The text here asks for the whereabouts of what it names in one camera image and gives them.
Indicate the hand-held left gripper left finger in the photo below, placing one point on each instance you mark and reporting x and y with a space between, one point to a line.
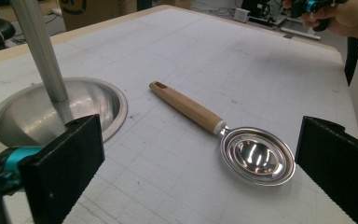
65 168

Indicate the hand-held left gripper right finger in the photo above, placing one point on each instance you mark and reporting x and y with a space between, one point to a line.
338 161

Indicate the white power strip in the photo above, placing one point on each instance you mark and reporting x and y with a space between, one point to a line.
301 33

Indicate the black equipment on floor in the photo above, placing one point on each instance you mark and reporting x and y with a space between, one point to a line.
261 9

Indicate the round metal stand base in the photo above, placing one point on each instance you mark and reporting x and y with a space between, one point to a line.
28 121

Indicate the small white box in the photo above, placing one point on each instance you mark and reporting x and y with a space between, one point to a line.
241 15

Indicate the white grid mat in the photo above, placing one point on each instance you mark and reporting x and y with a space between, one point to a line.
214 71

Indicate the grey metal stand pole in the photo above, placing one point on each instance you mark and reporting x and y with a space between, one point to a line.
40 46

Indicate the brown cardboard box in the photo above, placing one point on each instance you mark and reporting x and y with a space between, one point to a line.
96 11

